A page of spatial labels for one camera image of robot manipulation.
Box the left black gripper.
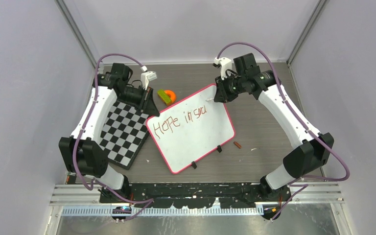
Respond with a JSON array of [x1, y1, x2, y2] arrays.
[[119, 85, 160, 117]]

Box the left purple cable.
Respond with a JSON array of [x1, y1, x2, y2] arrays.
[[72, 53, 155, 222]]

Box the orange green toy block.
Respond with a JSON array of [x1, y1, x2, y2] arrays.
[[157, 89, 176, 106]]

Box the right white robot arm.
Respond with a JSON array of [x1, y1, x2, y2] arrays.
[[213, 53, 334, 201]]

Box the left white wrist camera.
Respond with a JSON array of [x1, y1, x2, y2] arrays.
[[140, 66, 157, 90]]

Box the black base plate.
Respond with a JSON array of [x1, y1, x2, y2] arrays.
[[99, 182, 292, 210]]

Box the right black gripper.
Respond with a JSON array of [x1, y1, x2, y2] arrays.
[[214, 71, 246, 103]]

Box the pink framed whiteboard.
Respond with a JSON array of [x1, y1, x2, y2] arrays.
[[146, 84, 235, 174]]

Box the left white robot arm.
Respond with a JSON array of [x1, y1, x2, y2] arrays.
[[58, 63, 159, 203]]

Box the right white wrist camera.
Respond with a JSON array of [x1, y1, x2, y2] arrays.
[[213, 57, 233, 80]]

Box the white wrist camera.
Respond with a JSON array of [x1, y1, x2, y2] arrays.
[[140, 66, 157, 90], [213, 57, 233, 80]]

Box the black white checkerboard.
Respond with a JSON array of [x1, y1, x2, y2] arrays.
[[99, 101, 149, 170]]

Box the brown marker cap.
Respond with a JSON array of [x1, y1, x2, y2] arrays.
[[234, 141, 242, 149]]

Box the aluminium front rail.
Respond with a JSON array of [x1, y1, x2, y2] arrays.
[[50, 182, 344, 217]]

